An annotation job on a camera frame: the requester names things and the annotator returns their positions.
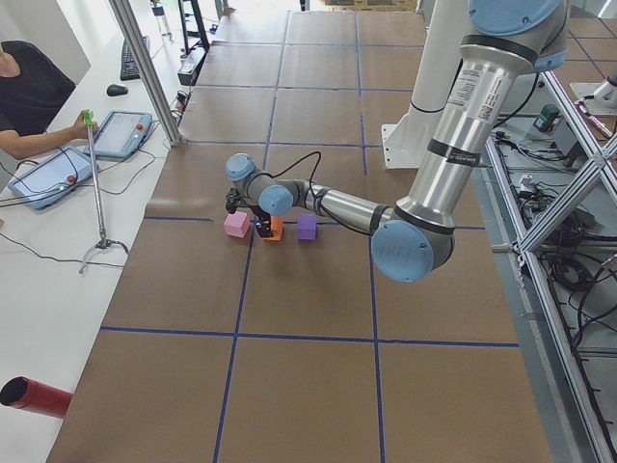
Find upper teach pendant tablet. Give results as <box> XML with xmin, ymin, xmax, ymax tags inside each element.
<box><xmin>94</xmin><ymin>110</ymin><xmax>152</xmax><ymax>160</ymax></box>

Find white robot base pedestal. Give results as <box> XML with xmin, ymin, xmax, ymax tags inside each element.
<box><xmin>382</xmin><ymin>0</ymin><xmax>470</xmax><ymax>169</ymax></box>

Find black keyboard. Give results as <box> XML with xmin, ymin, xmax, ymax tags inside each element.
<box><xmin>120</xmin><ymin>40</ymin><xmax>141</xmax><ymax>81</ymax></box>

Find grabber stick green handle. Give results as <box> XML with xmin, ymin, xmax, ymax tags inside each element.
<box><xmin>78</xmin><ymin>110</ymin><xmax>128</xmax><ymax>275</ymax></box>

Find teach pendant tablet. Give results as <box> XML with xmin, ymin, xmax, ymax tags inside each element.
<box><xmin>8</xmin><ymin>146</ymin><xmax>93</xmax><ymax>210</ymax></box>
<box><xmin>94</xmin><ymin>110</ymin><xmax>152</xmax><ymax>160</ymax></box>

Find black computer mouse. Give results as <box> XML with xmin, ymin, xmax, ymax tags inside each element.
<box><xmin>106</xmin><ymin>84</ymin><xmax>128</xmax><ymax>96</ymax></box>

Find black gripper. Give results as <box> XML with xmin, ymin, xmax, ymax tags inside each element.
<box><xmin>249</xmin><ymin>205</ymin><xmax>273</xmax><ymax>237</ymax></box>

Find aluminium frame rail right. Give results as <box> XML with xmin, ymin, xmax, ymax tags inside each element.
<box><xmin>485</xmin><ymin>72</ymin><xmax>616</xmax><ymax>462</ymax></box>

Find person's right hand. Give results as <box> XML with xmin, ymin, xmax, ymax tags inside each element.
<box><xmin>71</xmin><ymin>114</ymin><xmax>98</xmax><ymax>139</ymax></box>

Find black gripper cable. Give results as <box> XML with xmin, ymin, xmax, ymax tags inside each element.
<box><xmin>269</xmin><ymin>150</ymin><xmax>323</xmax><ymax>199</ymax></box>

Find lower teach pendant tablet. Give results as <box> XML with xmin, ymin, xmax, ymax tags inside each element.
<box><xmin>8</xmin><ymin>146</ymin><xmax>93</xmax><ymax>210</ymax></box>

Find orange foam cube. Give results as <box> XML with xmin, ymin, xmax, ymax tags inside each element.
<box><xmin>264</xmin><ymin>216</ymin><xmax>284</xmax><ymax>241</ymax></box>

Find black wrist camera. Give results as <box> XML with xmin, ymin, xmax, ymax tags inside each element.
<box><xmin>226</xmin><ymin>188</ymin><xmax>242</xmax><ymax>214</ymax></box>

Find aluminium frame post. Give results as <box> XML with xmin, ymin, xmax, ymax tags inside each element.
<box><xmin>109</xmin><ymin>0</ymin><xmax>182</xmax><ymax>147</ymax></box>

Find purple foam cube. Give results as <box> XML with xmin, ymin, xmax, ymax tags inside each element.
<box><xmin>297</xmin><ymin>213</ymin><xmax>317</xmax><ymax>241</ymax></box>

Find green power box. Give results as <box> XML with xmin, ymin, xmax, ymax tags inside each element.
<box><xmin>533</xmin><ymin>104</ymin><xmax>560</xmax><ymax>132</ymax></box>

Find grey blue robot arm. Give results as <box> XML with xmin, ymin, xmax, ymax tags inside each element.
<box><xmin>226</xmin><ymin>1</ymin><xmax>570</xmax><ymax>283</ymax></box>

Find person in black shirt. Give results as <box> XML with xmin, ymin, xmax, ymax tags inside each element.
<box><xmin>1</xmin><ymin>41</ymin><xmax>85</xmax><ymax>160</ymax></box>

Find red cylinder tube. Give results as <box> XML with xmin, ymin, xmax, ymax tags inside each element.
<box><xmin>1</xmin><ymin>376</ymin><xmax>73</xmax><ymax>419</ymax></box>

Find pink foam cube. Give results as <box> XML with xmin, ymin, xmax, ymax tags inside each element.
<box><xmin>224</xmin><ymin>211</ymin><xmax>251</xmax><ymax>238</ymax></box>

